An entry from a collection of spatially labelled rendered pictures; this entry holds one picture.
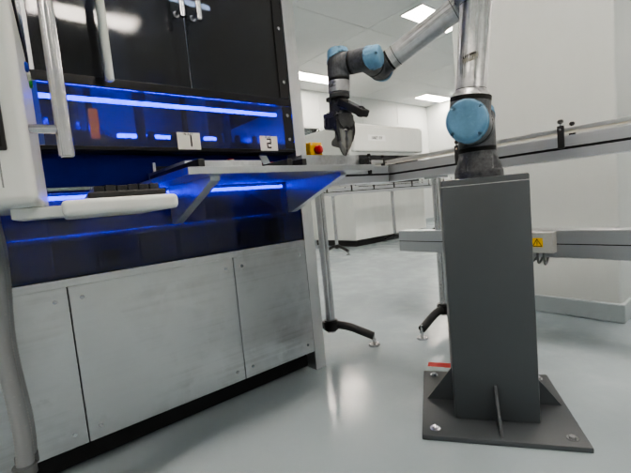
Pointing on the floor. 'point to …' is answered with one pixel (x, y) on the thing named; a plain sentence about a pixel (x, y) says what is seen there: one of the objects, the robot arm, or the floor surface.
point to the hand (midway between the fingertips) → (346, 151)
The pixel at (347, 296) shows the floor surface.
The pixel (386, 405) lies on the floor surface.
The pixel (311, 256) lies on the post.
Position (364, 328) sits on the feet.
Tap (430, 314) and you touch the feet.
